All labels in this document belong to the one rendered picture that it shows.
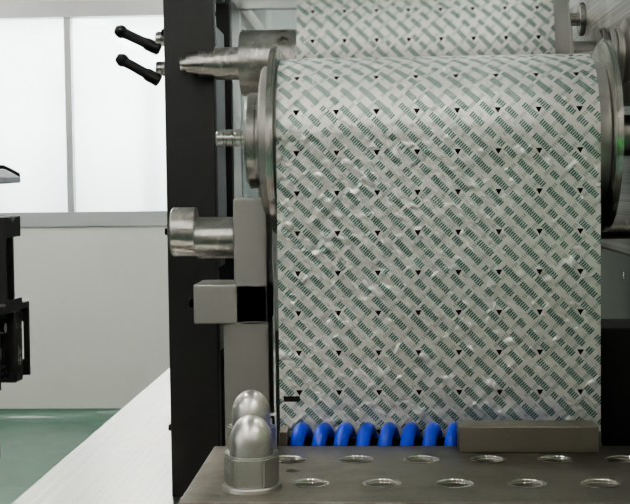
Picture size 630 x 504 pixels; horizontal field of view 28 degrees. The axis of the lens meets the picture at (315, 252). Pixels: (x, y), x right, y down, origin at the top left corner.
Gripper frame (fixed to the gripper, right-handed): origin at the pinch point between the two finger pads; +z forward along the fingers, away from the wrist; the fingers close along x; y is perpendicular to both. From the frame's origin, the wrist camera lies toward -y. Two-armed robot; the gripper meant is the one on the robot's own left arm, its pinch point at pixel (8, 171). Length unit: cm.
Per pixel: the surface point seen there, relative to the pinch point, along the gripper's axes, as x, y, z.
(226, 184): 13.9, -0.1, 23.5
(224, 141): 52, -9, 17
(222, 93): 14.8, -10.2, 22.8
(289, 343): 64, 5, 20
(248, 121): 58, -11, 17
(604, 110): 67, -12, 42
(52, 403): -498, 184, 22
